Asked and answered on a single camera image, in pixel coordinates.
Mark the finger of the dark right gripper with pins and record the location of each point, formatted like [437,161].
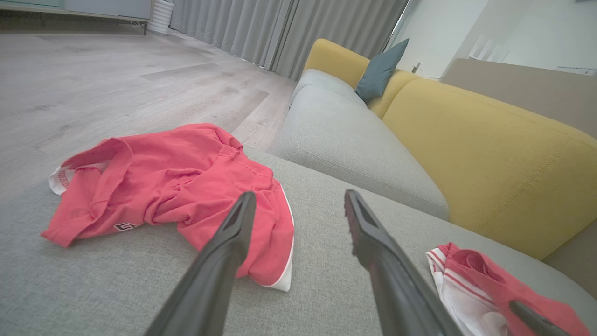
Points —
[536,322]

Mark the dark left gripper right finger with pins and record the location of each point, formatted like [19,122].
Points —
[392,280]

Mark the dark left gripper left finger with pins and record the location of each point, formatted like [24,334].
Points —
[214,270]

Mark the red jersey with black number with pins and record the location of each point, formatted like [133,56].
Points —
[485,280]

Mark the red white-trimmed garment small logo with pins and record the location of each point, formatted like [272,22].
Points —
[186,186]

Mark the large grey sofa chaise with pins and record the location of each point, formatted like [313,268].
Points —
[116,289]

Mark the grey sofa seat cushion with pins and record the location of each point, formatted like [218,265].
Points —
[322,84]
[345,144]

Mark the yellow sofa back cushion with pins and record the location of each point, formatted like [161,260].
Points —
[331,58]
[503,168]

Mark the teal throw pillow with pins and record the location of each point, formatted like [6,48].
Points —
[380,74]

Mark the taupe upholstered panel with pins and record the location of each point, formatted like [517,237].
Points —
[527,88]

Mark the grey pleated curtain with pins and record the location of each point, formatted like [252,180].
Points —
[280,28]

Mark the white flat device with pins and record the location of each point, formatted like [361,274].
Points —
[576,71]

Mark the white ribbed cylinder appliance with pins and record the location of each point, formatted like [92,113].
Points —
[161,16]

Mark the light grey low cabinet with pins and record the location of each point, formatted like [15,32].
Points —
[93,8]

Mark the white slatted wall fixture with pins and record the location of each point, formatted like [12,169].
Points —
[487,49]

